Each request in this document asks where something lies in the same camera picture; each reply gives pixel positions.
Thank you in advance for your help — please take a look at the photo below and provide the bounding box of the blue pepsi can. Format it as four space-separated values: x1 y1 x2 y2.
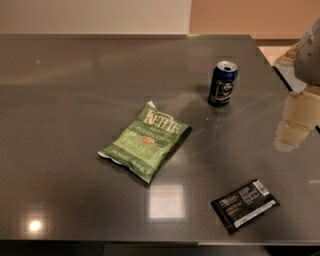
208 60 238 107

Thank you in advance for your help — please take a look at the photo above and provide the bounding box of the green kettle chips bag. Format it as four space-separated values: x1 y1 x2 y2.
98 101 191 184

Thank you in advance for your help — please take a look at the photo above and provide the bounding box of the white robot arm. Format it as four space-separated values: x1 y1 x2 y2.
274 18 320 152

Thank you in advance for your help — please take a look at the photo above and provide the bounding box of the black snack packet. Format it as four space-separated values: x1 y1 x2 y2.
211 179 279 235

